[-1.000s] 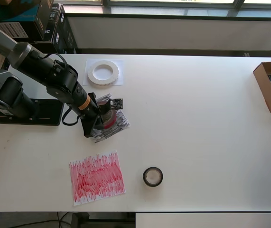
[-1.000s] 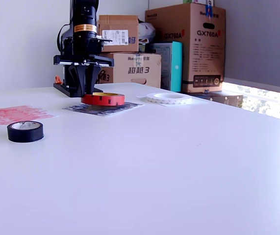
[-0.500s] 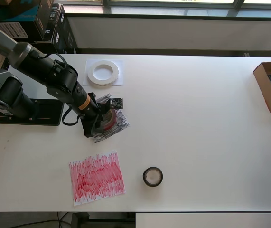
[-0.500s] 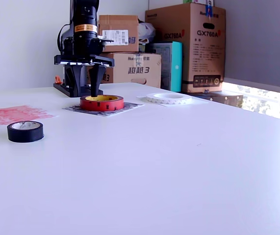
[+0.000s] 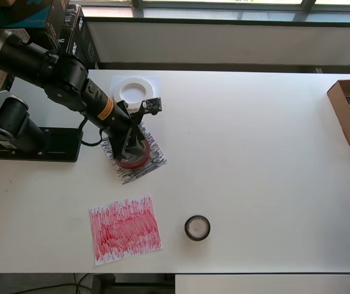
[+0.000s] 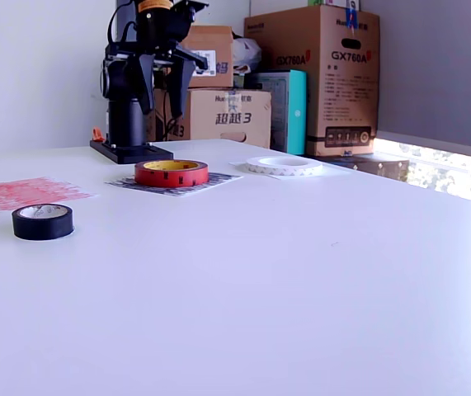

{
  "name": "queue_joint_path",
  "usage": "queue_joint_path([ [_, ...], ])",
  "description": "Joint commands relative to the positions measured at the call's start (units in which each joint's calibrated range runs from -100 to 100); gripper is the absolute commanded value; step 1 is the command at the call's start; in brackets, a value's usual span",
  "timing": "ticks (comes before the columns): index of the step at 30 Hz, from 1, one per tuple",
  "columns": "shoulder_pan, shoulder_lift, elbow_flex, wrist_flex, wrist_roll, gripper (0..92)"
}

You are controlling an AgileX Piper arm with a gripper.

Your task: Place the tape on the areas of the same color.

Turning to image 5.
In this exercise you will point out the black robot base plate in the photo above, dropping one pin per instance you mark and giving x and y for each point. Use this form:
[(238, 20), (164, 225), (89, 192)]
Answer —
[(64, 150)]

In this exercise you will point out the red tape roll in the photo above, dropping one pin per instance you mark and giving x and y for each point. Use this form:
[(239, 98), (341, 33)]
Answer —
[(135, 165)]

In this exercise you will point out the open brown cardboard tray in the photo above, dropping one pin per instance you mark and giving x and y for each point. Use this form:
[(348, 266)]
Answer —
[(337, 104)]

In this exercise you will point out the dark table leg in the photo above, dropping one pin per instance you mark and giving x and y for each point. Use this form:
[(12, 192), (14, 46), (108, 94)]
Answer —
[(104, 284)]

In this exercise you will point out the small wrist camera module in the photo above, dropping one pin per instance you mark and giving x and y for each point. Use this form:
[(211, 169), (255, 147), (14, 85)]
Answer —
[(151, 105)]

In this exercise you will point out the black scribbled paper sheet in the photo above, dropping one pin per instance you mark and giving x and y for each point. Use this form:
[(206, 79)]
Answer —
[(145, 169)]

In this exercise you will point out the black printed carton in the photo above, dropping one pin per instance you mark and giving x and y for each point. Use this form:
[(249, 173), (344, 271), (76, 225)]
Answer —
[(85, 46), (67, 30)]

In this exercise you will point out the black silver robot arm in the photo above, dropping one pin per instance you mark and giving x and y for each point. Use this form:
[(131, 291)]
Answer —
[(64, 76)]

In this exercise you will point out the red scribbled paper sheet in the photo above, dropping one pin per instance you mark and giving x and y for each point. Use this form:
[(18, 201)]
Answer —
[(125, 229)]

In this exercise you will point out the white side table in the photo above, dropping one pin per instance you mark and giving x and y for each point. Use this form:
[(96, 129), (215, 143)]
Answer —
[(269, 284)]

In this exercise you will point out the blank white paper sheet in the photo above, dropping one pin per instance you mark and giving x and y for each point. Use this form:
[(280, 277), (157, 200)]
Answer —
[(157, 84)]

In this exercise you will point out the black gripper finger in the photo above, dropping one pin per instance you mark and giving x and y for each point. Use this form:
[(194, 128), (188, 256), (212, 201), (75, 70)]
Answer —
[(138, 142), (122, 151)]

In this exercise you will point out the black tape roll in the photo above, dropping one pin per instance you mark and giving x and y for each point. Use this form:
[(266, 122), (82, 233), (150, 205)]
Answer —
[(196, 239)]

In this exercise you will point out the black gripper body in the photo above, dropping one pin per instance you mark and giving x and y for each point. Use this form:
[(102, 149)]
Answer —
[(119, 131)]

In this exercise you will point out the grey window frame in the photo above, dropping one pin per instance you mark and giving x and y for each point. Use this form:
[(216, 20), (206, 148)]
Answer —
[(136, 3)]

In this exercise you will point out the small tan box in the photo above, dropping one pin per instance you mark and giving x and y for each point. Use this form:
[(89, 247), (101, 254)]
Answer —
[(6, 3)]

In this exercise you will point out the black teal printed box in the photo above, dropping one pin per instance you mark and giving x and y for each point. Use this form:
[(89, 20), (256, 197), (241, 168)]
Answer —
[(24, 15)]

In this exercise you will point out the white tape roll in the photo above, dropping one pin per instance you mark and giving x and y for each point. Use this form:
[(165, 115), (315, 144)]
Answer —
[(135, 80)]

